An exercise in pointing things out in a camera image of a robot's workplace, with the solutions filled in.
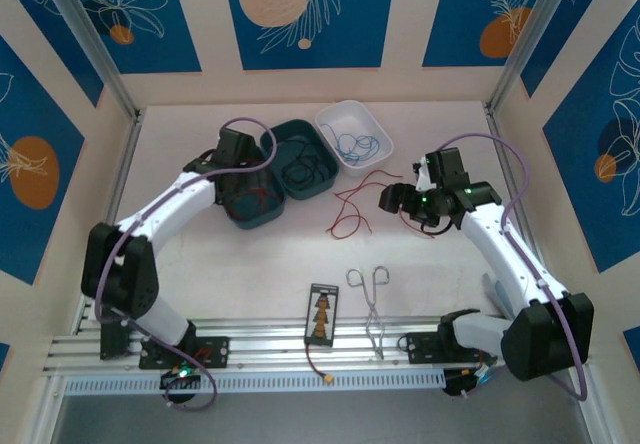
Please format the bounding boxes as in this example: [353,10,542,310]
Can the bundle of coloured wires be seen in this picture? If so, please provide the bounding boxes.
[333,168,404,210]

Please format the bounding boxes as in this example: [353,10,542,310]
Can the thin black cable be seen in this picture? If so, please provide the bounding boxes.
[282,161,314,185]
[314,153,335,188]
[294,141,326,175]

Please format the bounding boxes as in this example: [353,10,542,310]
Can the thin blue cable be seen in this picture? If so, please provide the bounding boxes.
[319,122,380,166]

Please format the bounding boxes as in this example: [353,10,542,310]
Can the large teal plastic container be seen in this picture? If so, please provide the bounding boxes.
[214,161,288,231]

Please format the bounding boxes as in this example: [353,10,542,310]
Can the small teal plastic container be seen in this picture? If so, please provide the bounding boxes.
[259,118,339,201]

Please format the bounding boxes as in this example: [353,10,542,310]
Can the white plastic container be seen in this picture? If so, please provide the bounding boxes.
[314,99,394,179]

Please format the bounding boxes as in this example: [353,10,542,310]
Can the light blue case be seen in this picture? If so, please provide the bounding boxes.
[482,272,514,318]

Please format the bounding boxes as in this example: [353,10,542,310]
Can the black board with orange connectors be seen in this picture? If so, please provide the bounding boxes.
[303,282,340,349]

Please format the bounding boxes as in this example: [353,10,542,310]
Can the small black controller board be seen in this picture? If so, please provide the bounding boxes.
[443,367,497,399]
[159,367,202,391]

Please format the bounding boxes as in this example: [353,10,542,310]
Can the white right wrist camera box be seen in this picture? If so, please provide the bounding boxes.
[412,160,435,191]

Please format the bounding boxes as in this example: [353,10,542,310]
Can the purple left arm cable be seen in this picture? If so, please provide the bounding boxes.
[94,116,277,411]

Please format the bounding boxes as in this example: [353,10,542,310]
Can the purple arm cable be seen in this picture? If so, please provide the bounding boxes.
[429,132,591,403]
[94,116,277,411]

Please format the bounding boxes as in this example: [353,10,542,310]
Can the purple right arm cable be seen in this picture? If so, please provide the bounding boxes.
[429,132,591,403]

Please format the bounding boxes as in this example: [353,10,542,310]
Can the aluminium side rail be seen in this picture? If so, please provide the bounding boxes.
[74,113,146,335]
[484,106,564,325]

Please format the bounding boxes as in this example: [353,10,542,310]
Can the metal scissor-handle tongs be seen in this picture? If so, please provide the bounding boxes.
[345,265,390,361]

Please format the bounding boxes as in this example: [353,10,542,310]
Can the aluminium rail frame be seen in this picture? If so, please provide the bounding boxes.
[42,313,594,380]

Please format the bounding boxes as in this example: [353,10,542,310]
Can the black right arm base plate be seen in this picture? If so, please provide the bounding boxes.
[405,331,499,365]

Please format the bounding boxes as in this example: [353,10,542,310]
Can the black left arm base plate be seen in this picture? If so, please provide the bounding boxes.
[138,336,231,371]

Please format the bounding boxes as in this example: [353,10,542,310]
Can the aluminium corner post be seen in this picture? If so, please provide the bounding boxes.
[37,0,144,121]
[484,0,576,115]

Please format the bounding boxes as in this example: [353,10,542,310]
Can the white slotted cable duct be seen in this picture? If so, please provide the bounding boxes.
[64,369,446,395]

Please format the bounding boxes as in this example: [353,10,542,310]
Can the red wire with yellow plug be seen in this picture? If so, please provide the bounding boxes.
[305,341,337,386]

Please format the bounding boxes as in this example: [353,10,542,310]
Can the black bracket on rail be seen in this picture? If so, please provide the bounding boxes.
[99,308,132,361]

